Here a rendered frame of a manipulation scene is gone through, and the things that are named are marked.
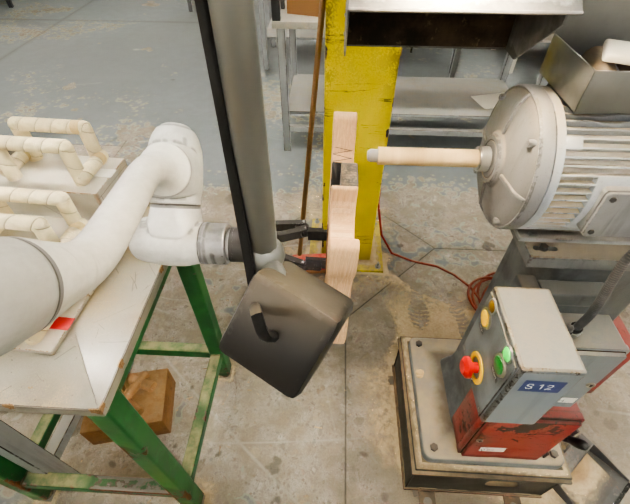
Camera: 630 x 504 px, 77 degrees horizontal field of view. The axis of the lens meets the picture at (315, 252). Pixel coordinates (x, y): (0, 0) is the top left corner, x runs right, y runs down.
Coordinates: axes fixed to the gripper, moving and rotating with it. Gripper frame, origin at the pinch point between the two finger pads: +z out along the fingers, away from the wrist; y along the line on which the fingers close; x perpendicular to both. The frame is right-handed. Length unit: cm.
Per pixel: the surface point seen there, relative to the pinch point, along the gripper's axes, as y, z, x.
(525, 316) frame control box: 19.1, 32.8, 9.3
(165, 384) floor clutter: 1, -62, -94
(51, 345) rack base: 21, -55, -9
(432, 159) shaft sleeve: -6.1, 18.4, 19.8
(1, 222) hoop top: 2, -65, 7
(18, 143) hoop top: -15, -66, 13
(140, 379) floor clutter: 2, -69, -85
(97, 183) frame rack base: -14, -54, 3
